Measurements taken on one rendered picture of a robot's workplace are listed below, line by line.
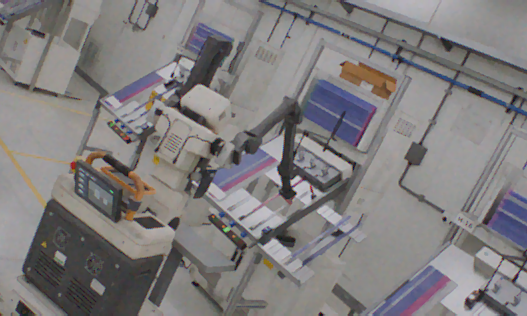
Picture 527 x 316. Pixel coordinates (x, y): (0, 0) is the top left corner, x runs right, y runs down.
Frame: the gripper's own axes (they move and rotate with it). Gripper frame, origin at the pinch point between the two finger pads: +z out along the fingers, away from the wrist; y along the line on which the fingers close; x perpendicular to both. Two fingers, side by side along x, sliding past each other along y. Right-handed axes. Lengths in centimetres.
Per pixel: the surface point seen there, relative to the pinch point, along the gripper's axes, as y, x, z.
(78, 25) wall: 716, -113, 101
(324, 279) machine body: -6, -12, 73
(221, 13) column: 306, -154, 7
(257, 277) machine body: 5, 30, 45
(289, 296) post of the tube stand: -36, 34, 24
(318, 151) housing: 16.6, -38.6, -8.0
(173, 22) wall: 457, -164, 57
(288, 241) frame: 7.0, 1.7, 35.4
